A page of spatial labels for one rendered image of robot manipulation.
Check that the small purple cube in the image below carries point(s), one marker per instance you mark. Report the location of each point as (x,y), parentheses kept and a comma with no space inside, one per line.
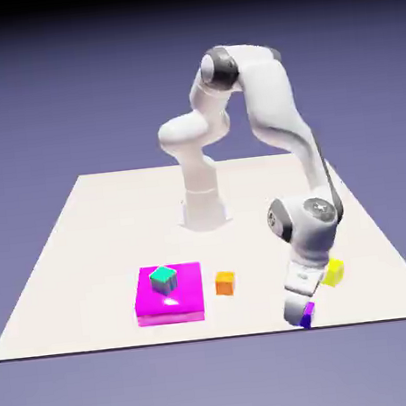
(307,316)

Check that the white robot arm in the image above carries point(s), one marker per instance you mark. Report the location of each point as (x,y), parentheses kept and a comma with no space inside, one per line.
(273,104)

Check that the small orange cube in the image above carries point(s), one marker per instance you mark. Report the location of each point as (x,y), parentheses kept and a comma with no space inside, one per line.
(225,284)

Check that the small yellow cube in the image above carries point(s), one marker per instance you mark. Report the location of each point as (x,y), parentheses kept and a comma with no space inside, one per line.
(334,273)

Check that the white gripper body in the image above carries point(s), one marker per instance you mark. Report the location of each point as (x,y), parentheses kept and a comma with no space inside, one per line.
(294,309)

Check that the small teal cube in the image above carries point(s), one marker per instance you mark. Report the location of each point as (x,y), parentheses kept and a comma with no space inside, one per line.
(163,279)

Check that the large magenta box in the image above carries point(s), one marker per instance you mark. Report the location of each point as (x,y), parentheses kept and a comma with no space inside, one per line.
(184,296)

